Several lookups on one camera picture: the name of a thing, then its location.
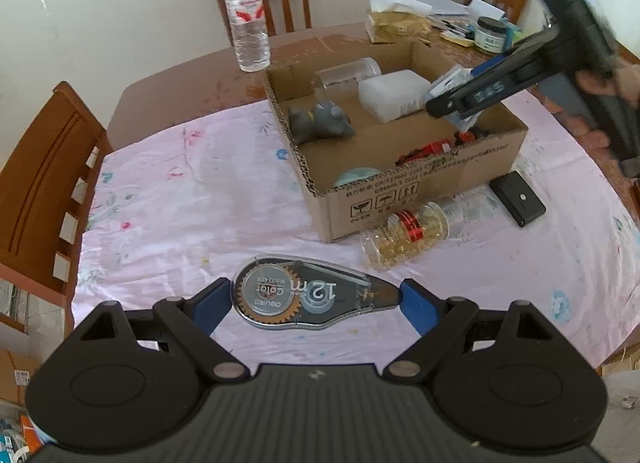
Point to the clear empty plastic jar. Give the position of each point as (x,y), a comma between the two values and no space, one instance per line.
(345,76)

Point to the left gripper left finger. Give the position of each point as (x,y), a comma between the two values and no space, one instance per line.
(190,322)

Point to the correction tape dispenser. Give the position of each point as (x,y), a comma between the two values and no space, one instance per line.
(284,293)

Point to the gold tissue pack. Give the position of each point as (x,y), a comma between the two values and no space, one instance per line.
(394,21)

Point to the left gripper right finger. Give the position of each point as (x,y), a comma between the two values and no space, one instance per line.
(441,324)

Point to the pink floral tablecloth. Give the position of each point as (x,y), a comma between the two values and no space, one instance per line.
(192,204)

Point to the person's right hand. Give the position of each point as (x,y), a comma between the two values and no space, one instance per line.
(625,82)

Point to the dark-lid glass jar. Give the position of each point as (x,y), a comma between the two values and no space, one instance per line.
(490,35)

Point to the black flat box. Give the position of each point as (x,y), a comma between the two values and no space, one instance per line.
(518,198)

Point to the red toy train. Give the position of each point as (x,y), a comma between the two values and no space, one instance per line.
(458,139)

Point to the brown cardboard box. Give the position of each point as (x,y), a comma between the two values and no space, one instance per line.
(340,211)

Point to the white translucent plastic bottle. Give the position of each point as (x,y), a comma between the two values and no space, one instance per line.
(391,96)

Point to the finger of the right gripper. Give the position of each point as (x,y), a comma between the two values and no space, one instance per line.
(528,62)

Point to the wooden chair left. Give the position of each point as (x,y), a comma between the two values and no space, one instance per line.
(47,188)

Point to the grey plush toy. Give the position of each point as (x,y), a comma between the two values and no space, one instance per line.
(323,120)

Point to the clear water bottle red label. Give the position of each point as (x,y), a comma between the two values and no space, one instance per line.
(250,39)

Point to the light blue egg-shaped case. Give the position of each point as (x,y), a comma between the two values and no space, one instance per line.
(354,175)

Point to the capsule bottle silver cap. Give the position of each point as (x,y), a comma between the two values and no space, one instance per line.
(408,233)

